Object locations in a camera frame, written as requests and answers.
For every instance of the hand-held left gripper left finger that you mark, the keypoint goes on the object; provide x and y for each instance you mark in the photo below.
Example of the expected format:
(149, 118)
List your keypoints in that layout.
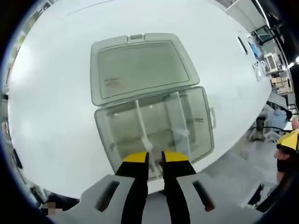
(116, 200)

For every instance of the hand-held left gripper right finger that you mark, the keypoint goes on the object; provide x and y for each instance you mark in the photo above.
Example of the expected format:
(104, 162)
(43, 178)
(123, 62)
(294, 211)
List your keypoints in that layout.
(182, 200)

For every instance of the clear plastic divider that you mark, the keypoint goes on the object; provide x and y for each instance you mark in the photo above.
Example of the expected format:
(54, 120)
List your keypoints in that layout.
(142, 126)

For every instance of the grey transparent guide fixture box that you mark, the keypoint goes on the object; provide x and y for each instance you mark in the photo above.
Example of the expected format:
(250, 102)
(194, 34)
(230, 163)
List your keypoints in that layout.
(140, 63)

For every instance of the dark cloth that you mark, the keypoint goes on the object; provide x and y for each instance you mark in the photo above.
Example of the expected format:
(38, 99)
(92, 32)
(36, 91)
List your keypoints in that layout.
(67, 198)

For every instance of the clear plastic packet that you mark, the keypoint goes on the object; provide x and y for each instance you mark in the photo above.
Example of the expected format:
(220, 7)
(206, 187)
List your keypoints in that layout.
(259, 70)

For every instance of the white box-shaped device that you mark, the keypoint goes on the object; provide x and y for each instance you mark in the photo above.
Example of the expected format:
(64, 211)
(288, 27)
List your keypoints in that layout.
(270, 62)

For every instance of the blue packet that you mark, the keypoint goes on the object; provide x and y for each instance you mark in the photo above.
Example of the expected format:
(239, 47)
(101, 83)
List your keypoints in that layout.
(254, 46)

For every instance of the black pen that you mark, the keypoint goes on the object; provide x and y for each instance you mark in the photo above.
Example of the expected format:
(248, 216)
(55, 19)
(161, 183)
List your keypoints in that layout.
(242, 44)

